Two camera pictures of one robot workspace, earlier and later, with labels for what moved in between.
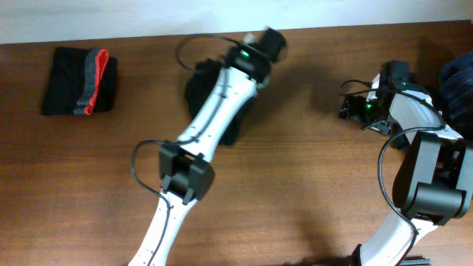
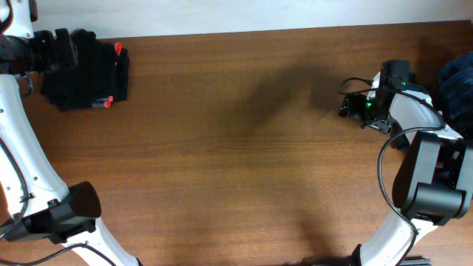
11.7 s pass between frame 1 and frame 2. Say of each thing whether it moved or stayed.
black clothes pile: stayed
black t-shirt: moved
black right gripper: stayed
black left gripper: moved
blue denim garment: stayed
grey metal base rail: stayed
